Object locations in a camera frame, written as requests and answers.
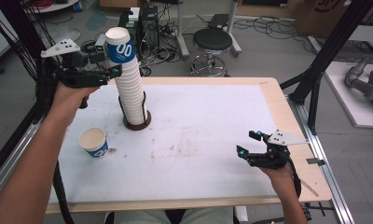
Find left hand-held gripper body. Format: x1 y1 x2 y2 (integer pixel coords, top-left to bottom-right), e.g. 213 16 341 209
40 37 111 89

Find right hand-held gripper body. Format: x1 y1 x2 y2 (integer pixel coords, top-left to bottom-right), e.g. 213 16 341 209
244 128 311 171

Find blue label paper cup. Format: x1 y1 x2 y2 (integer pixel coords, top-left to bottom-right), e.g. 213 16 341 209
104 26 136 65
77 126 110 159

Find stack of white paper cups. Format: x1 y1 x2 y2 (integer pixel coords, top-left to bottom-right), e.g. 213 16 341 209
112 59 148 126

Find person's right hand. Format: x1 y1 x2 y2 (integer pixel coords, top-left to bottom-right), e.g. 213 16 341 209
258 163 297 191

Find person's left hand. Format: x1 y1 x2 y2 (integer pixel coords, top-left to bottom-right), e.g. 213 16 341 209
45 82 101 129

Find small silver device box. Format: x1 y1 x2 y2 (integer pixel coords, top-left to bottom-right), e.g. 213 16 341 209
94 34 108 54

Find black tape piece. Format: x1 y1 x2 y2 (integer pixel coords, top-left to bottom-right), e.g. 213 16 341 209
306 157 326 167

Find white foam mat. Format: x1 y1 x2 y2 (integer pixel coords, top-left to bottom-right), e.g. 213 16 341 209
48 83 281 205

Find black computer tower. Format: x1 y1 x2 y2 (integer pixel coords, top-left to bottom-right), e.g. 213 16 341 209
140 5 160 50

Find white metal stand leg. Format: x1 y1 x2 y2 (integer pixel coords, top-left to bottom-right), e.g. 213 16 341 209
174 0 190 61
225 0 243 59

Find person's legs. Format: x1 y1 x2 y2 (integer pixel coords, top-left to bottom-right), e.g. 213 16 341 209
112 207 235 224

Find white floor board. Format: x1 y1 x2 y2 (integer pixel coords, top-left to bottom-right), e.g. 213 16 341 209
324 61 373 130

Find black round stool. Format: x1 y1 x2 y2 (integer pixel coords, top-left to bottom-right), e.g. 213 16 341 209
189 28 234 78

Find large cardboard box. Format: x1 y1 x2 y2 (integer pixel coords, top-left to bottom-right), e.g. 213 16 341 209
294 0 352 39

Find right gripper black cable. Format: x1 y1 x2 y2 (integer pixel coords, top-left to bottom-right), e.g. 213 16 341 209
286 154 302 199

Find aluminium rail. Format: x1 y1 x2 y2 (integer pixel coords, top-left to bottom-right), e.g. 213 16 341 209
286 95 357 224
0 121 43 208

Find black metal frame post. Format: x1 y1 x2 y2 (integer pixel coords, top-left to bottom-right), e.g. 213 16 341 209
0 0 62 124
280 0 373 135

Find tangle of floor cables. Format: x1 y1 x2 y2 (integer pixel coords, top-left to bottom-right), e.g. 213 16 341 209
233 14 314 55

